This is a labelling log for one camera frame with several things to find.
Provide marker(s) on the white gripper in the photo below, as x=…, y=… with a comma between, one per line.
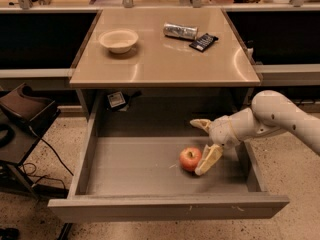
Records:
x=222, y=132

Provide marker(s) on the red apple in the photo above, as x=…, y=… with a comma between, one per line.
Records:
x=189, y=158

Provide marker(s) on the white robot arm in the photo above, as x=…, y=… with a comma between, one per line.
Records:
x=270, y=113

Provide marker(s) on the open grey drawer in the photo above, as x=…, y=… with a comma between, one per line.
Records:
x=129, y=168

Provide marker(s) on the grey counter cabinet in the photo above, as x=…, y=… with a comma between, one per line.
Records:
x=160, y=61

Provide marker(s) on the dark snack packet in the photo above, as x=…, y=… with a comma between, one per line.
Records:
x=204, y=42

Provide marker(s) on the small label tag device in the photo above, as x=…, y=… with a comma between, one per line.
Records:
x=116, y=99

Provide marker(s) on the silver crushed can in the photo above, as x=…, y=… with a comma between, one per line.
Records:
x=180, y=31

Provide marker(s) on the white bowl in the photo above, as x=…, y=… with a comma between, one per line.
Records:
x=118, y=41

